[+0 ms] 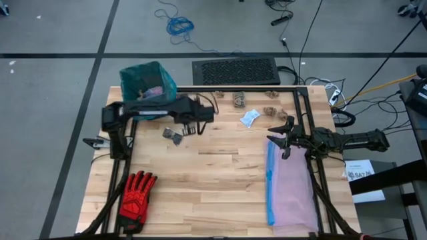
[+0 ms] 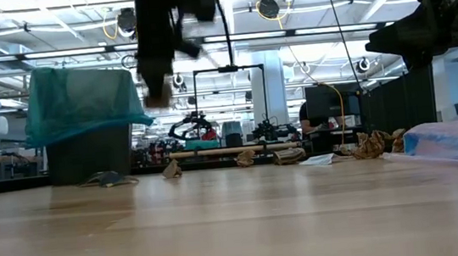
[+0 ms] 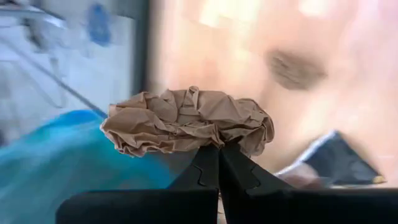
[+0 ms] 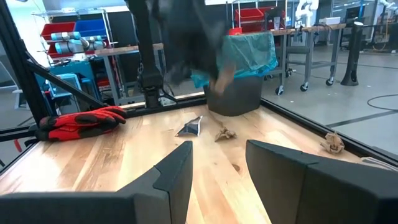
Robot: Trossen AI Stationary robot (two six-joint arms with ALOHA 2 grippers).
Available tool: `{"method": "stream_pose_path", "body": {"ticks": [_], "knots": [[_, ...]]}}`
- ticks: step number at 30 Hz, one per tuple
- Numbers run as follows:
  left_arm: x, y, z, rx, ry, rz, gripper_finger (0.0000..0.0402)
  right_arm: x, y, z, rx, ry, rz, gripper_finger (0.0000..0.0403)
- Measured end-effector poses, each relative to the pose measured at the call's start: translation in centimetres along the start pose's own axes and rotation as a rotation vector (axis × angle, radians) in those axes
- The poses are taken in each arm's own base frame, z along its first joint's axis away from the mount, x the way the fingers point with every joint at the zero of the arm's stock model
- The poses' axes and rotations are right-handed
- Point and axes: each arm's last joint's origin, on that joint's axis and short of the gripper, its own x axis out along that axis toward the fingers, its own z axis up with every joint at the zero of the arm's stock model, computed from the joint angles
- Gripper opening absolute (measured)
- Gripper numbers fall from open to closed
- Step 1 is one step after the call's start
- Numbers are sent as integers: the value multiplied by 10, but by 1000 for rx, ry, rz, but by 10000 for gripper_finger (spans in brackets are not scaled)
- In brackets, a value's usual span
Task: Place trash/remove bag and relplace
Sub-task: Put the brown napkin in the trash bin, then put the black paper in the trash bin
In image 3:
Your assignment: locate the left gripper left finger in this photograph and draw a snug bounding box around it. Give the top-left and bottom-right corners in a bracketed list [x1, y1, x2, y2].
[55, 143, 220, 224]

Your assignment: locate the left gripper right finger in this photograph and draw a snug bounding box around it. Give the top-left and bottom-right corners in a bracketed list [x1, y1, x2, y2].
[218, 141, 398, 224]

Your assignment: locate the blue plastic trash bag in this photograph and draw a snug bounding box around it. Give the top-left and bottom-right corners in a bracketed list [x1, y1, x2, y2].
[0, 109, 200, 224]

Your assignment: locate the brown paper ball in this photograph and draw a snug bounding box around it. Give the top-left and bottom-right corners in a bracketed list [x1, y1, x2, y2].
[99, 85, 275, 158]

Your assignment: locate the black snack wrapper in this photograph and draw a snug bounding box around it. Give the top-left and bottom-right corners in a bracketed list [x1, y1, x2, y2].
[274, 129, 387, 190]

